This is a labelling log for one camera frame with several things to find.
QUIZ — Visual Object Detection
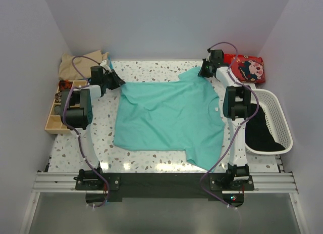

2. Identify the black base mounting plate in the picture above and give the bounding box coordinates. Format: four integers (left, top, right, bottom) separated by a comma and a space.
74, 170, 254, 204

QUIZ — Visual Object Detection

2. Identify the beige folded t shirt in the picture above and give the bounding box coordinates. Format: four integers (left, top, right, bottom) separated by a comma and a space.
58, 50, 109, 81

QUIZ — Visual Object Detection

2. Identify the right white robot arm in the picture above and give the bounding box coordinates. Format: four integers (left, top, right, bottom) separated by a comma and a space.
198, 49, 253, 190

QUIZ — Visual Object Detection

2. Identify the mint green t shirt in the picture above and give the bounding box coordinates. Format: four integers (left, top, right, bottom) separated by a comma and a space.
114, 68, 225, 170

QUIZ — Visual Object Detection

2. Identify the white plastic laundry basket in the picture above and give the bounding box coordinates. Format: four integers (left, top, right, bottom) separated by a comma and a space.
246, 89, 293, 155

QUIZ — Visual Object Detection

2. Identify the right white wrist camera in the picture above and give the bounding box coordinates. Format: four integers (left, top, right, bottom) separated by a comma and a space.
205, 48, 211, 62

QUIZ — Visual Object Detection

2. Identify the teal folded t shirt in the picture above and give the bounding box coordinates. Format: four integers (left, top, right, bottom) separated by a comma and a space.
107, 57, 113, 69

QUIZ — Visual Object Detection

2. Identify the red cartoon print cloth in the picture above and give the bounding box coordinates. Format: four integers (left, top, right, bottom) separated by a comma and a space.
231, 55, 265, 84

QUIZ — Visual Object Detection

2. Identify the black t shirt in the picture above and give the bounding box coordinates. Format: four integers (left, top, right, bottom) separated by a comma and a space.
245, 106, 285, 152

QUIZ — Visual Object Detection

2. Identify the red black scrunchie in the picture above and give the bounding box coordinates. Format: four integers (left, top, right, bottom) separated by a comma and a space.
59, 80, 73, 91

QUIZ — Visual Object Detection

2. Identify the grey scrunchie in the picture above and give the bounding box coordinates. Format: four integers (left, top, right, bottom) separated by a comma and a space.
53, 105, 61, 115

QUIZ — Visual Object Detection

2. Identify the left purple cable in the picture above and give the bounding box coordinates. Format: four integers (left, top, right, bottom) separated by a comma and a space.
60, 56, 112, 208

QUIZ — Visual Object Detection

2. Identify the aluminium frame rail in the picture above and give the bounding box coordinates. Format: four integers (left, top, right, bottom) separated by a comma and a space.
32, 172, 298, 194

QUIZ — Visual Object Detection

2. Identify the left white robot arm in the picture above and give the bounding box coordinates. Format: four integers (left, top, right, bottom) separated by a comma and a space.
60, 64, 125, 190

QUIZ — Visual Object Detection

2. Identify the patterned brown scrunchie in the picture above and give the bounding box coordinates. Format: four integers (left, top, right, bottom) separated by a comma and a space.
55, 91, 62, 103

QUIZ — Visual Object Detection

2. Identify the wooden compartment tray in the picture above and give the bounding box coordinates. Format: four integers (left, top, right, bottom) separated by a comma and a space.
44, 80, 86, 134

